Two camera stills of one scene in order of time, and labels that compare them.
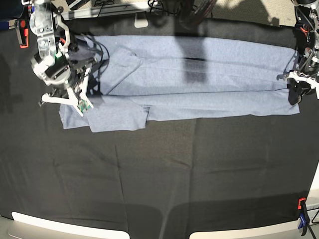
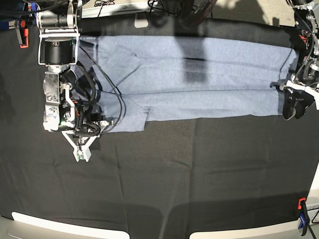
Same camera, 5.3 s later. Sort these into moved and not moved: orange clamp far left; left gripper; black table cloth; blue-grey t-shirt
Moved: left gripper
Not moved: black table cloth; blue-grey t-shirt; orange clamp far left
